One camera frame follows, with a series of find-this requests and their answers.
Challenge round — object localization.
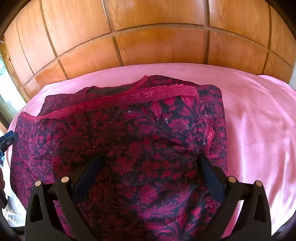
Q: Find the red floral patterned garment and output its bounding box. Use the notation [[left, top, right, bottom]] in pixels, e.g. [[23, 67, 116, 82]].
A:
[[11, 75, 227, 240]]

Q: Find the person's left hand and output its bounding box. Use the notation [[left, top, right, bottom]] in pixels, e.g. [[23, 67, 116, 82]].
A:
[[0, 168, 5, 191]]

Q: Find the wooden framed window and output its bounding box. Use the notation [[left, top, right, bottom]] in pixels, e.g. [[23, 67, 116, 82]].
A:
[[1, 56, 18, 129]]

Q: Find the wooden panelled wardrobe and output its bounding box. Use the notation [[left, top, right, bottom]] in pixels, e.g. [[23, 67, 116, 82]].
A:
[[1, 1, 295, 101]]

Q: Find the pink bed sheet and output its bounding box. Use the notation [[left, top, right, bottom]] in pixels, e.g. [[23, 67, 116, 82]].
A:
[[11, 64, 295, 240]]

